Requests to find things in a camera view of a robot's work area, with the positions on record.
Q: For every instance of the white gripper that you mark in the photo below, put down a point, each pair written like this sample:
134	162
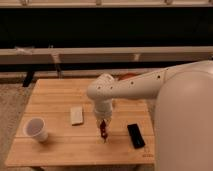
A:
103	109

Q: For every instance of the dark red pepper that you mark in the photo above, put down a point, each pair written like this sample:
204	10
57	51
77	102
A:
103	131

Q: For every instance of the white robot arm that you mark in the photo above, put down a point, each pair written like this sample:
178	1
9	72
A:
183	116

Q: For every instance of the orange ceramic bowl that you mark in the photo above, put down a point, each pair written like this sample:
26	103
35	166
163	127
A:
126	76

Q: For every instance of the black rectangular phone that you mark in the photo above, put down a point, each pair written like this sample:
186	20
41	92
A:
135	135

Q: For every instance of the wooden table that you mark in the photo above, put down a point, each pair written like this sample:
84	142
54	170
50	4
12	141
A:
70	145

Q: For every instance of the white paper cup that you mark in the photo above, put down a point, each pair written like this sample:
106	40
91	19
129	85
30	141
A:
35	128

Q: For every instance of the long beige rail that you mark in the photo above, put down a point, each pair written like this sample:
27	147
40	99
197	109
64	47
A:
114	54

